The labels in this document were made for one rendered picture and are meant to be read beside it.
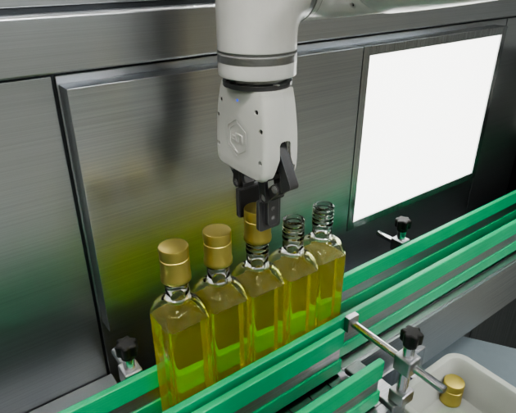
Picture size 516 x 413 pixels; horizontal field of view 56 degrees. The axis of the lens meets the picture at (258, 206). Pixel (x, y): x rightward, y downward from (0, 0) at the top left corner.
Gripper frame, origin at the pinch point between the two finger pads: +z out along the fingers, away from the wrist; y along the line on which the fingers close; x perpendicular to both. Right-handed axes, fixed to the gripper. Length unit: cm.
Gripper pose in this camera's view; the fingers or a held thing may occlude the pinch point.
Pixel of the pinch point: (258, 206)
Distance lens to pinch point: 59.7
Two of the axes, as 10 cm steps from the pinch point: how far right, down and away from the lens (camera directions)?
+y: 5.9, 3.7, -7.2
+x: 8.1, -2.7, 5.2
